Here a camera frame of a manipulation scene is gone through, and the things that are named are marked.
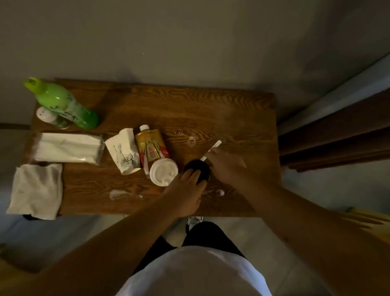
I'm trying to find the person's right hand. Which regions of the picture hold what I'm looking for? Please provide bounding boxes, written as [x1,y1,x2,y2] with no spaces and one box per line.
[203,148,249,189]

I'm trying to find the person's right forearm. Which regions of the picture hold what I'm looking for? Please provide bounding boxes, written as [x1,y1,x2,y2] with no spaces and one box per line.
[240,180,390,296]

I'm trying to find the dark wooden frame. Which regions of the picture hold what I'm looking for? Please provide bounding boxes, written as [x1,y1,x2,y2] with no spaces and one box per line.
[277,88,390,173]

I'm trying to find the yellow pleated fabric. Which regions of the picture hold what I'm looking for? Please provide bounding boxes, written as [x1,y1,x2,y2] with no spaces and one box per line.
[344,207,390,244]

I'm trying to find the white-capped shaker jar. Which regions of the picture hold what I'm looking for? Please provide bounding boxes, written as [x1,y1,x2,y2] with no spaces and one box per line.
[36,106,72,130]

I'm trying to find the white cloth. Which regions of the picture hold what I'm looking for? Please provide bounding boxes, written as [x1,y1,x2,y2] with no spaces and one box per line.
[6,163,64,221]

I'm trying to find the white right shoe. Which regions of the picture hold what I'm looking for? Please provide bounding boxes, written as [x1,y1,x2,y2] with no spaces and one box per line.
[186,215,204,232]

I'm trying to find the white cup lid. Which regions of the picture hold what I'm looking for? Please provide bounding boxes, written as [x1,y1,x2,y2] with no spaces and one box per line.
[149,158,179,187]

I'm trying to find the person's left forearm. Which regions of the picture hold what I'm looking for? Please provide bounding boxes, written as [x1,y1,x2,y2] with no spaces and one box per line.
[18,198,180,296]

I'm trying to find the white tissue pack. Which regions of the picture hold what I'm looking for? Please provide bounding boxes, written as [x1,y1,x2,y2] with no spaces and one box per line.
[30,133,106,166]

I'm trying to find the printed white paper bag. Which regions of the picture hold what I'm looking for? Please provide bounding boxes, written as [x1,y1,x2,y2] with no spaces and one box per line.
[104,128,142,176]

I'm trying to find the white long panel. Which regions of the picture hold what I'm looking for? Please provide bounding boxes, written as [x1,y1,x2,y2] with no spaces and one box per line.
[276,54,390,136]

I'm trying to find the green plastic bottle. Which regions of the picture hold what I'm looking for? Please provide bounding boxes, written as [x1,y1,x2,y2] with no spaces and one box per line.
[24,77,100,130]

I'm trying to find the person's left hand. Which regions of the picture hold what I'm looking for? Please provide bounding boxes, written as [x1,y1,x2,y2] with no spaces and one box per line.
[161,168,208,219]

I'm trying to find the white shirt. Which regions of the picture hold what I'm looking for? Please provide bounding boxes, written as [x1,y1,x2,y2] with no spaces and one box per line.
[115,245,273,296]

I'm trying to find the black round lid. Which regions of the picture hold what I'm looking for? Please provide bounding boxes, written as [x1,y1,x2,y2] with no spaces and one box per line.
[182,159,212,185]

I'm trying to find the yellow drink bottle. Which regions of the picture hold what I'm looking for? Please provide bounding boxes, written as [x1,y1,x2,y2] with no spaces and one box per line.
[135,124,170,177]

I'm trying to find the black trousers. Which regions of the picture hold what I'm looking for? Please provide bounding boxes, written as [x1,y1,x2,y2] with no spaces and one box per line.
[131,221,247,276]

